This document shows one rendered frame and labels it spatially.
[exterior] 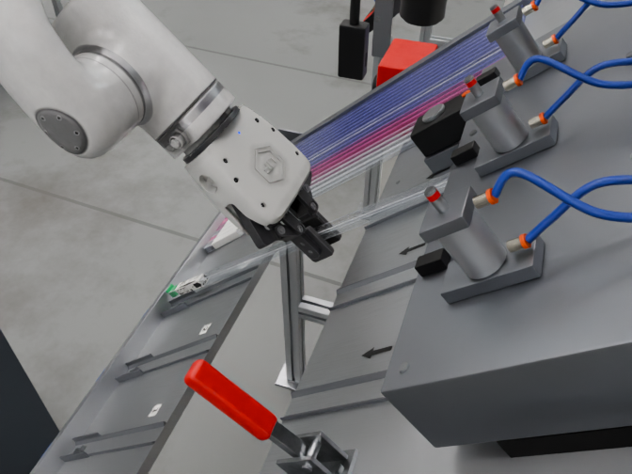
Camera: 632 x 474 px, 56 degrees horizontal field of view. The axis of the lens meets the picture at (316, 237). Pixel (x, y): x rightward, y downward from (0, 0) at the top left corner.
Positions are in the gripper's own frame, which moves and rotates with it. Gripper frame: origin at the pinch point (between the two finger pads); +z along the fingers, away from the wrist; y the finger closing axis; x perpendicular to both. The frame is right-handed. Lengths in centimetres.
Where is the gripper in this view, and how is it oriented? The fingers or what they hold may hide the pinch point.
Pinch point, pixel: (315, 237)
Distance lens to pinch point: 63.8
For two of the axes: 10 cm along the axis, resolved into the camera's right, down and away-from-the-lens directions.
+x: -6.3, 3.1, 7.1
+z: 6.8, 6.6, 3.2
